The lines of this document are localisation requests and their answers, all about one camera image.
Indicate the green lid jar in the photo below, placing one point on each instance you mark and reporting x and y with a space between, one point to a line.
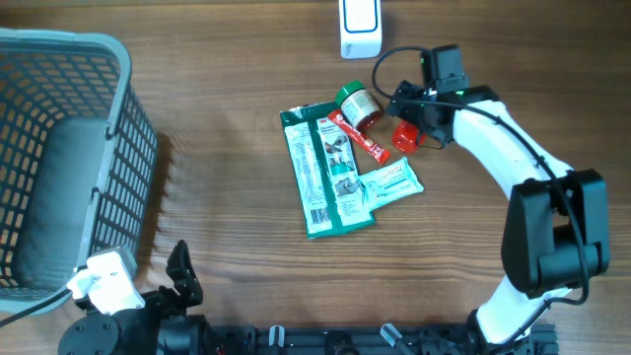
357 105

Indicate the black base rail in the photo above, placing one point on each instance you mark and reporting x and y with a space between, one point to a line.
449 339

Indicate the red candy bar wrapper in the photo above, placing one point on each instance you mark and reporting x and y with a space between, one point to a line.
379 153

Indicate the green sponge package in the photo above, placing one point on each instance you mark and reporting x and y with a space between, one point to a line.
325 171

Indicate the teal wet wipes pack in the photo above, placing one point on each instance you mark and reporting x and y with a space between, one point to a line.
388 184

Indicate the white barcode scanner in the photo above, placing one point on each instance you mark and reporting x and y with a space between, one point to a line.
360 24

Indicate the red sauce squeeze bottle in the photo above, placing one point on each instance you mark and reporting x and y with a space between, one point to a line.
407 137

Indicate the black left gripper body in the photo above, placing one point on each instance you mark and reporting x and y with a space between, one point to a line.
151 310

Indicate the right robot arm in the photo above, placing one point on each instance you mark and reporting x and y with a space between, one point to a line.
556 236

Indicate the grey plastic shopping basket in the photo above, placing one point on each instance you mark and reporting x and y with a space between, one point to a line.
78 154

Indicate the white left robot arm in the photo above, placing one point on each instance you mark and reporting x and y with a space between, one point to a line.
120 320

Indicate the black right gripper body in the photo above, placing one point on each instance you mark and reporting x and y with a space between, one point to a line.
411 99

